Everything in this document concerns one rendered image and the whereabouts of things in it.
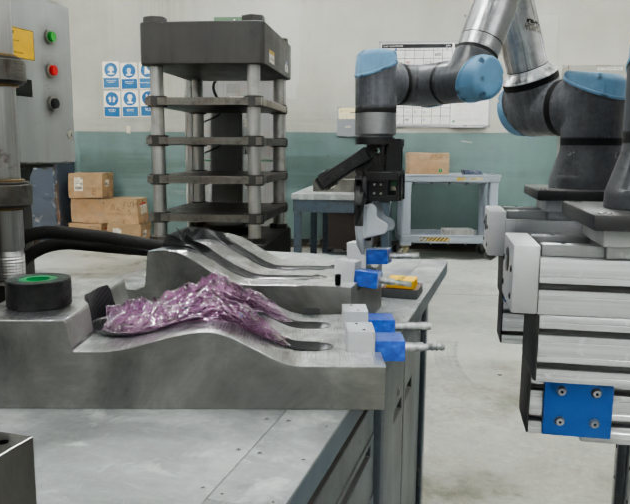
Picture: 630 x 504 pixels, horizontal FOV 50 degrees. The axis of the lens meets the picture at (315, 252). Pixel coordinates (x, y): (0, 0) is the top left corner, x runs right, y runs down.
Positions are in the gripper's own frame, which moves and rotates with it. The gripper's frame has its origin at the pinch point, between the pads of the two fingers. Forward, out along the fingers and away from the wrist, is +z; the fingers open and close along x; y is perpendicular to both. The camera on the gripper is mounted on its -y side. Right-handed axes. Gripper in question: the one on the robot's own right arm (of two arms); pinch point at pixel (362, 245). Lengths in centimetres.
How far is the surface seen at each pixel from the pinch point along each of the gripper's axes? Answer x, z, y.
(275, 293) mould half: -17.9, 6.3, -10.9
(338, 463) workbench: -27.2, 30.5, 2.7
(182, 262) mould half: -17.9, 1.9, -28.2
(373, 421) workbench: -0.8, 34.0, 2.7
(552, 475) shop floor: 112, 93, 43
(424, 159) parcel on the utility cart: 569, -12, -66
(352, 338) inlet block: -41.2, 6.4, 8.1
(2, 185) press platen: -11, -11, -72
